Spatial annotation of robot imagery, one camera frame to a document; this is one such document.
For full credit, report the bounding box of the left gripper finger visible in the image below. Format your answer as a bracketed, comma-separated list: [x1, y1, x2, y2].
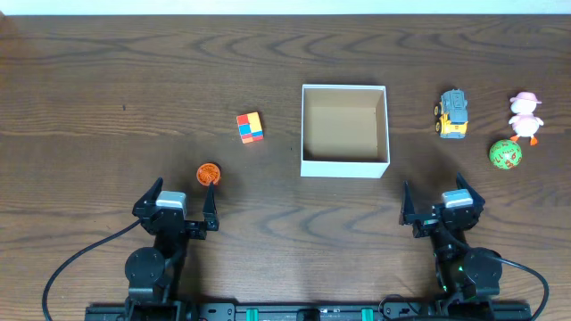
[132, 177, 163, 218]
[203, 183, 219, 231]

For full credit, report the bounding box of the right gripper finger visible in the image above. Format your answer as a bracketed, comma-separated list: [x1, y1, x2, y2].
[399, 181, 416, 225]
[455, 172, 485, 217]

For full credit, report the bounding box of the green ball with red numbers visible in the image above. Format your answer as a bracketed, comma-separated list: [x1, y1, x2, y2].
[488, 139, 523, 170]

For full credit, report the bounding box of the yellow grey toy truck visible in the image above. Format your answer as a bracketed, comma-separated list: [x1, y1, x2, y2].
[434, 89, 468, 139]

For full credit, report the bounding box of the multicoloured puzzle cube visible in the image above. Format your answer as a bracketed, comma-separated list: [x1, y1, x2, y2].
[236, 111, 264, 144]

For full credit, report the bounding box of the pink white duck toy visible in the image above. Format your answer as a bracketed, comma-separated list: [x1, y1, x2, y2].
[509, 92, 544, 145]

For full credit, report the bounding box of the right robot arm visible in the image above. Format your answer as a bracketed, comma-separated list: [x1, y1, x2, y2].
[399, 175, 502, 309]

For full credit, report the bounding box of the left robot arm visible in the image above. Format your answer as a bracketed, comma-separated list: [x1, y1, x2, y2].
[125, 177, 219, 303]

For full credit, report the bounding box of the orange lattice ball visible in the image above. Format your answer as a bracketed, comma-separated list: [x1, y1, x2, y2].
[196, 162, 221, 186]

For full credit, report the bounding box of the white cardboard box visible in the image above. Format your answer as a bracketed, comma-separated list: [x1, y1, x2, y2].
[300, 84, 391, 178]

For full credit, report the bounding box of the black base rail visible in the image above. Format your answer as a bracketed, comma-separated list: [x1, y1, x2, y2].
[85, 300, 532, 321]

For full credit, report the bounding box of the left black cable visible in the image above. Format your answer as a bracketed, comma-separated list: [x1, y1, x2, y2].
[41, 218, 144, 321]

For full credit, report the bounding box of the black cable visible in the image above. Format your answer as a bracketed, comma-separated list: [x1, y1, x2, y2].
[41, 218, 144, 321]
[488, 251, 550, 321]

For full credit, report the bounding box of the right black cable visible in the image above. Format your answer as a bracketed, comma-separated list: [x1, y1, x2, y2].
[488, 251, 550, 321]

